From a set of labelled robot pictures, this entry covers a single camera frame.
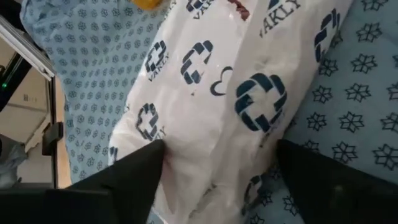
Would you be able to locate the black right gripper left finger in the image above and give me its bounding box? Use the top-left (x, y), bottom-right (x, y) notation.
top-left (0, 139), bottom-right (166, 224)

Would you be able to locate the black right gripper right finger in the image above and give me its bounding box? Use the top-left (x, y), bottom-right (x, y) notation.
top-left (275, 139), bottom-right (398, 224)

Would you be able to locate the white bag navy cross print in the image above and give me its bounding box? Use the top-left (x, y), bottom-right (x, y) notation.
top-left (107, 0), bottom-right (355, 224)

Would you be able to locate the blue patterned hospital gown cloth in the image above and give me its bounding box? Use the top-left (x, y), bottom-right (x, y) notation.
top-left (20, 0), bottom-right (398, 224)

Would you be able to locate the orange pill bottle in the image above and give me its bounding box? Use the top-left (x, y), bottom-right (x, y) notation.
top-left (130, 0), bottom-right (163, 11)

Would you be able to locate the pale grey bundle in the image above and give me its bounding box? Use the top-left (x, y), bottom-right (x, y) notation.
top-left (0, 136), bottom-right (29, 188)

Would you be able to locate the black device with green light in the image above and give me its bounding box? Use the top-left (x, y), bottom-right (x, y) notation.
top-left (0, 52), bottom-right (32, 113)

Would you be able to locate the black metal table frame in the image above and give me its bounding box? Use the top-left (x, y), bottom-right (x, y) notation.
top-left (41, 76), bottom-right (65, 190)

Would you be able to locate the aluminium frame upright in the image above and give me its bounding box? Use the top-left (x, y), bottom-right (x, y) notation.
top-left (0, 15), bottom-right (57, 82)

